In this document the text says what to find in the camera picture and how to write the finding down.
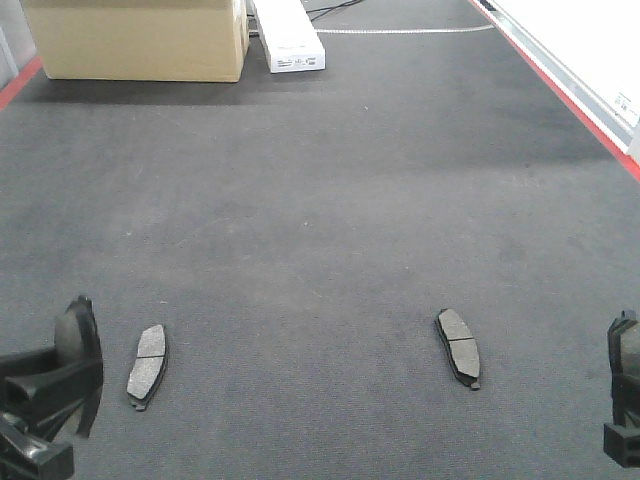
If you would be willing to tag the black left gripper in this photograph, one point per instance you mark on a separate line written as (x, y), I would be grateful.
(38, 397)

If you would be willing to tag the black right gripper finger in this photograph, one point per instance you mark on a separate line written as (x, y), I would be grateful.
(621, 437)

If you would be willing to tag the grey brake pad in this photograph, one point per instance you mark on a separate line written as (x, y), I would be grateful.
(148, 368)
(623, 344)
(76, 340)
(461, 348)

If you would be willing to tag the cardboard box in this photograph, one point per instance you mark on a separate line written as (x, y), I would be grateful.
(176, 41)

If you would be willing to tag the long white box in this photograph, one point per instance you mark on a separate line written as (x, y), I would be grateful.
(289, 39)

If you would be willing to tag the red white conveyor side rail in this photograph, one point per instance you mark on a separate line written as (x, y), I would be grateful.
(587, 52)

